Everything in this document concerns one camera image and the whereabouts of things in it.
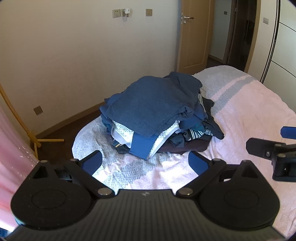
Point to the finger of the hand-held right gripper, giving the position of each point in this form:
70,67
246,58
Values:
259,147
289,132

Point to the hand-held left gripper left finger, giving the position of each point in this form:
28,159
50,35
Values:
92,162

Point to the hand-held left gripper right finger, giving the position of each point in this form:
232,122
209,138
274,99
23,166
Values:
196,162

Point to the pile of clothes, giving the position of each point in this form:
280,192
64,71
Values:
150,104

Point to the wooden baseboard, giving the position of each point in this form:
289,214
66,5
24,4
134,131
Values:
69,119

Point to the yellow wooden rack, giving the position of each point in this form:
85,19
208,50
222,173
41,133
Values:
32,138

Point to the pink curtain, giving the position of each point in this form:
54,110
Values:
11,150

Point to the white wardrobe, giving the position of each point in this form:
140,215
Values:
285,46

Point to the wooden door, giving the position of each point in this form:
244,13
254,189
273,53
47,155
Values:
196,34

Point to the white charger plug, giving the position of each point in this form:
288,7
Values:
126,12

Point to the low beige wall socket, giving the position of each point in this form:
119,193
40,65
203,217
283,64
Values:
38,110

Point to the white switch plate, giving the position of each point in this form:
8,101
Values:
266,20

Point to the beige wall switch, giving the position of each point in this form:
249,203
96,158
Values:
149,12

